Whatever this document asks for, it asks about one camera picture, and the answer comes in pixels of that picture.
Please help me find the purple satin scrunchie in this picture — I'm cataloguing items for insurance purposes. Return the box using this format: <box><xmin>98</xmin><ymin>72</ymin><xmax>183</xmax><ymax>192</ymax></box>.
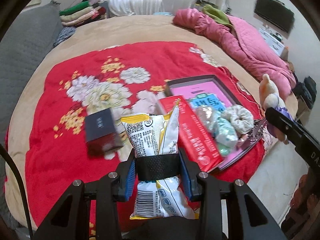
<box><xmin>265</xmin><ymin>106</ymin><xmax>294</xmax><ymax>145</ymax></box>

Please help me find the leopard print scrunchie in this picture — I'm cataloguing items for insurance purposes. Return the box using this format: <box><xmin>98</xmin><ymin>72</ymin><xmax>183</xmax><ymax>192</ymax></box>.
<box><xmin>249</xmin><ymin>119</ymin><xmax>267</xmax><ymax>141</ymax></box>

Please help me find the white floral scrunchie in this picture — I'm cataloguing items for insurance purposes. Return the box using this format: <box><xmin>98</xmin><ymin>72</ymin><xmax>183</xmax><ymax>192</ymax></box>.
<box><xmin>221</xmin><ymin>105</ymin><xmax>254</xmax><ymax>134</ymax></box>

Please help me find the small green tissue pack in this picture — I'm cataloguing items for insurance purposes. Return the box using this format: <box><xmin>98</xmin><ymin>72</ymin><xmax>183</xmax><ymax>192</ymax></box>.
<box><xmin>213</xmin><ymin>117</ymin><xmax>238</xmax><ymax>148</ymax></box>

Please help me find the clear bag with pink item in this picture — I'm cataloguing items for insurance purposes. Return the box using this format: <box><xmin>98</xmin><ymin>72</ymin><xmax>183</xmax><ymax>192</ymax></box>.
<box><xmin>195</xmin><ymin>106</ymin><xmax>221</xmax><ymax>133</ymax></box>

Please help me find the yellow white snack bag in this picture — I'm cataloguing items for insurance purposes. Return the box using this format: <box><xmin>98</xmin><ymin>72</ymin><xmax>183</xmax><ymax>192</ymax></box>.
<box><xmin>120</xmin><ymin>105</ymin><xmax>195</xmax><ymax>220</ymax></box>

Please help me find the green sponge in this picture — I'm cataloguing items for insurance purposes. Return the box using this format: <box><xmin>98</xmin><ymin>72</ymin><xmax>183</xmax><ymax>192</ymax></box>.
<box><xmin>218</xmin><ymin>144</ymin><xmax>232</xmax><ymax>157</ymax></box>

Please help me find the person's hand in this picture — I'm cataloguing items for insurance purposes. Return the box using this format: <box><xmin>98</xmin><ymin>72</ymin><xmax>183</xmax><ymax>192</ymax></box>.
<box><xmin>280</xmin><ymin>171</ymin><xmax>319</xmax><ymax>239</ymax></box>

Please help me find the beige round bed cover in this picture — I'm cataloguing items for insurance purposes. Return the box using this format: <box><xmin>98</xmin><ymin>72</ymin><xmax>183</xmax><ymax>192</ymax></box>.
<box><xmin>4</xmin><ymin>15</ymin><xmax>299</xmax><ymax>228</ymax></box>

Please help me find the black bag on floor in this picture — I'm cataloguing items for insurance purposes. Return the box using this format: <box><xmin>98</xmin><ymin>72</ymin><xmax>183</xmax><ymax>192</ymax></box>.
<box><xmin>292</xmin><ymin>76</ymin><xmax>317</xmax><ymax>109</ymax></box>

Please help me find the grey tray with pink book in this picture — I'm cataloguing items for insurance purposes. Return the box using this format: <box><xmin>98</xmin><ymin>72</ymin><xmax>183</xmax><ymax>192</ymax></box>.
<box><xmin>165</xmin><ymin>75</ymin><xmax>258</xmax><ymax>171</ymax></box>

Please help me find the red floral blanket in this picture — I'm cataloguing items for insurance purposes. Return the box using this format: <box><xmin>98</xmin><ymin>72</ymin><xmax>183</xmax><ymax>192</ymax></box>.
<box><xmin>25</xmin><ymin>42</ymin><xmax>264</xmax><ymax>225</ymax></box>

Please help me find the black glossy box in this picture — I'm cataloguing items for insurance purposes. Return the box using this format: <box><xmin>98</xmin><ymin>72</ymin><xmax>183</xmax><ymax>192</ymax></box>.
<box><xmin>85</xmin><ymin>108</ymin><xmax>123</xmax><ymax>157</ymax></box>

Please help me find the white drawer cabinet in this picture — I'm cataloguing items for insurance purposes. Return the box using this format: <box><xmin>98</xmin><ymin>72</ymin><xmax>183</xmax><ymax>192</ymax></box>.
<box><xmin>259</xmin><ymin>28</ymin><xmax>289</xmax><ymax>61</ymax></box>

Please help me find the red tissue box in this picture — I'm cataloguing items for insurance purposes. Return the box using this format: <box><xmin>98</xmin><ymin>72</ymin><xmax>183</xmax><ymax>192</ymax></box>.
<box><xmin>157</xmin><ymin>95</ymin><xmax>223</xmax><ymax>173</ymax></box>

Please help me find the pink quilted duvet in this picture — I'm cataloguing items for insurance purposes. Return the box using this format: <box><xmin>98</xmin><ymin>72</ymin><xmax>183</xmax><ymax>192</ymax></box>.
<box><xmin>173</xmin><ymin>8</ymin><xmax>296</xmax><ymax>100</ymax></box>

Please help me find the green cloth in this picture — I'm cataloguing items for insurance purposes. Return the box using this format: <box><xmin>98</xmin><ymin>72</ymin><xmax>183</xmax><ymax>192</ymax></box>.
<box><xmin>202</xmin><ymin>4</ymin><xmax>233</xmax><ymax>29</ymax></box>

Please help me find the grey quilted headboard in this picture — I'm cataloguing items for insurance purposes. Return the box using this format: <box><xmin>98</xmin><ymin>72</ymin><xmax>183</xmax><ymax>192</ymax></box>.
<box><xmin>1</xmin><ymin>1</ymin><xmax>62</xmax><ymax>146</ymax></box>

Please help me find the dark patterned cloth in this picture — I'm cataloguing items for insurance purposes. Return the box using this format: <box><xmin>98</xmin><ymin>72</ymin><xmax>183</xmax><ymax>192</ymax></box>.
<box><xmin>53</xmin><ymin>27</ymin><xmax>76</xmax><ymax>47</ymax></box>

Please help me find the stack of folded clothes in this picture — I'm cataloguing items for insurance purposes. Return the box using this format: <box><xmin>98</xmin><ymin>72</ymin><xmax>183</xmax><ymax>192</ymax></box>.
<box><xmin>59</xmin><ymin>0</ymin><xmax>109</xmax><ymax>28</ymax></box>

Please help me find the black cable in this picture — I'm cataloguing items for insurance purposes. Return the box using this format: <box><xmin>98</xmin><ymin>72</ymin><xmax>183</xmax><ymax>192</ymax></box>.
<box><xmin>0</xmin><ymin>143</ymin><xmax>34</xmax><ymax>239</ymax></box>

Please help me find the black wall television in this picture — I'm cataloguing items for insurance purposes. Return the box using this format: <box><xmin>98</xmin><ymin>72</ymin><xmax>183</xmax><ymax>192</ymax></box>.
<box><xmin>254</xmin><ymin>0</ymin><xmax>295</xmax><ymax>33</ymax></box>

